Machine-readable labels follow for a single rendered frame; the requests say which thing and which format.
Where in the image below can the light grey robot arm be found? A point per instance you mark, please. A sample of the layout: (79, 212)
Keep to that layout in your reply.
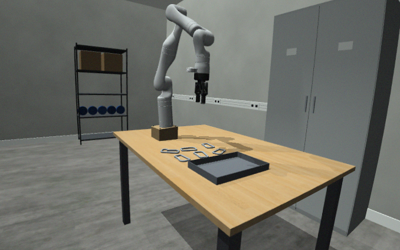
(201, 37)

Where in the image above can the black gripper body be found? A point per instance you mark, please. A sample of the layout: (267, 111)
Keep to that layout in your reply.
(201, 77)

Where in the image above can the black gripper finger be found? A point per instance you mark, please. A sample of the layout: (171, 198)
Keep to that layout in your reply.
(204, 91)
(197, 93)

